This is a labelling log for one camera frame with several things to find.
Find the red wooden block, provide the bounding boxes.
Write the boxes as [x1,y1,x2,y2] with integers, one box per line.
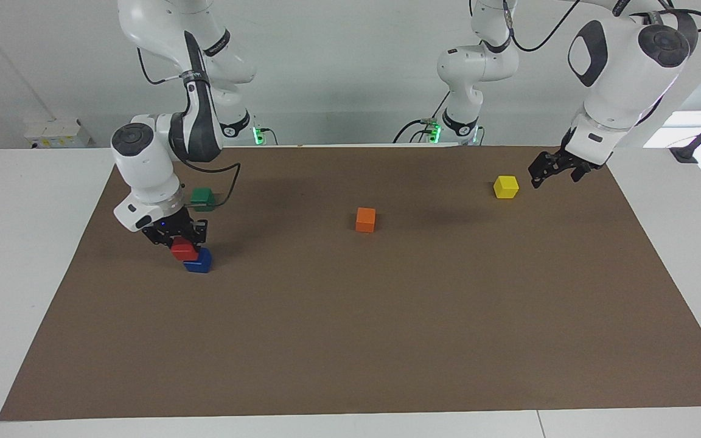
[170,237,200,262]

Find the blue wooden block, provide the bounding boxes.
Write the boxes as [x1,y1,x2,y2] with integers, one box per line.
[183,246,214,274]

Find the green wooden block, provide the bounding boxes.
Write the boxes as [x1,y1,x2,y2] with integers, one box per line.
[190,187,218,212]

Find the yellow wooden block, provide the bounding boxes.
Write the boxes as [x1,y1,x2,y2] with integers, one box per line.
[493,175,520,200]

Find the brown table mat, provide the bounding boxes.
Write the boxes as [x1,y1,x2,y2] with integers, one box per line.
[0,145,701,422]

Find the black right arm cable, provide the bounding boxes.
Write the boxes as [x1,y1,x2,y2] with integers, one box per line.
[137,47,242,209]

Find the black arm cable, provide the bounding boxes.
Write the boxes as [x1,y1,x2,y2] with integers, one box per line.
[137,47,242,209]
[504,0,701,53]

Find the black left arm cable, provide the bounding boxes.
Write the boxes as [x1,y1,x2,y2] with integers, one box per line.
[504,0,701,53]

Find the black left base cable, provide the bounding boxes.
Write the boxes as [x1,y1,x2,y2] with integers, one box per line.
[392,89,452,145]

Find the white wall box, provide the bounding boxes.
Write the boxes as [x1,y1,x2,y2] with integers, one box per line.
[24,118,93,149]

